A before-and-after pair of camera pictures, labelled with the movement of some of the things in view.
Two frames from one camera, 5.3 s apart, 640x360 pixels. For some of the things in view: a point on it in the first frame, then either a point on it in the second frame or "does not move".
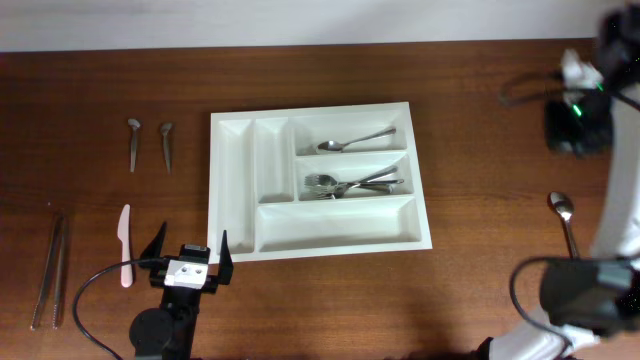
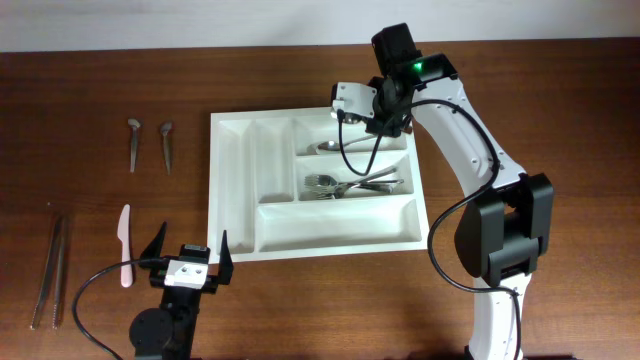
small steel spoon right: [165, 131] does not move
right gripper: [559, 118] -> [391, 123]
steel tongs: [56, 253] does not move
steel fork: [325, 185] does not move
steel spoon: [562, 204] -> [350, 117]
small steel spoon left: [134, 124] does not move
